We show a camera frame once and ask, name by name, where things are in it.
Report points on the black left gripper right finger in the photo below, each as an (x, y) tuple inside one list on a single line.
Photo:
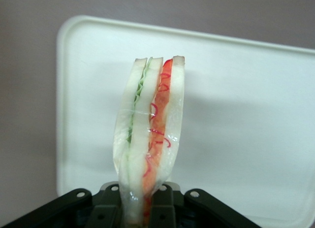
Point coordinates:
[(177, 208)]

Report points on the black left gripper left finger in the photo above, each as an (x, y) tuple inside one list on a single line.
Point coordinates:
[(81, 208)]

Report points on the triangle sandwich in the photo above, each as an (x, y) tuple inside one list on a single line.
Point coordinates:
[(147, 129)]

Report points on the cream plastic tray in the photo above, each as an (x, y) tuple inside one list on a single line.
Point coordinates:
[(246, 102)]

